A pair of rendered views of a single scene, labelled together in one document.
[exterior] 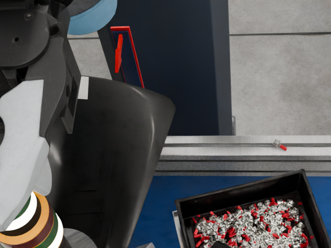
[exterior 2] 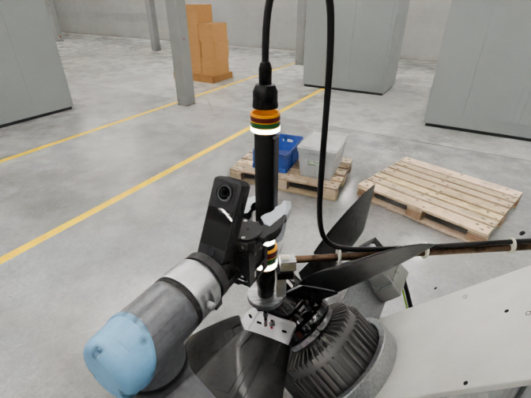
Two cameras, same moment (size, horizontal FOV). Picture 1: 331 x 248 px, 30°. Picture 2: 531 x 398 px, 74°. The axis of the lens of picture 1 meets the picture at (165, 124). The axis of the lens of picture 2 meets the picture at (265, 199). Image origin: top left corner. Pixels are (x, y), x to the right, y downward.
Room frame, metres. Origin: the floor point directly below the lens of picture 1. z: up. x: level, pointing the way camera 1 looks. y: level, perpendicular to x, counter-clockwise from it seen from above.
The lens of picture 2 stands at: (0.67, 0.25, 1.80)
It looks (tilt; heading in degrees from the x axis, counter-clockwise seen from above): 30 degrees down; 197
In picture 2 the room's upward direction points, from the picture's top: straight up
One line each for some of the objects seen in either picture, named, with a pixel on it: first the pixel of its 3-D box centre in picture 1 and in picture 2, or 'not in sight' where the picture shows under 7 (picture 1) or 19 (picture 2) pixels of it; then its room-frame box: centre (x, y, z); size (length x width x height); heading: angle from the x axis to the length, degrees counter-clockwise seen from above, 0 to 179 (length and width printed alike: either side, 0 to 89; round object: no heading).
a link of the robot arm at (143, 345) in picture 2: not in sight; (144, 336); (0.45, 0.05, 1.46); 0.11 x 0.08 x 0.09; 167
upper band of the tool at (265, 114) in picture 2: not in sight; (265, 122); (0.19, 0.11, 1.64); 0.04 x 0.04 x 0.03
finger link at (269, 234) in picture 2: not in sight; (264, 229); (0.25, 0.13, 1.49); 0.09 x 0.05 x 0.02; 156
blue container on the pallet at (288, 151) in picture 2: not in sight; (278, 152); (-2.91, -0.66, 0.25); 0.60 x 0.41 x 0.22; 174
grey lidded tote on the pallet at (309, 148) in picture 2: not in sight; (322, 154); (-2.85, -0.15, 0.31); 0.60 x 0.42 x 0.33; 173
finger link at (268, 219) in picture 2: not in sight; (279, 225); (0.20, 0.14, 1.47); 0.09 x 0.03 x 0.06; 156
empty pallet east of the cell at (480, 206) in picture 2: not in sight; (437, 194); (-2.73, 1.02, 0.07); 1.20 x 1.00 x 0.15; 61
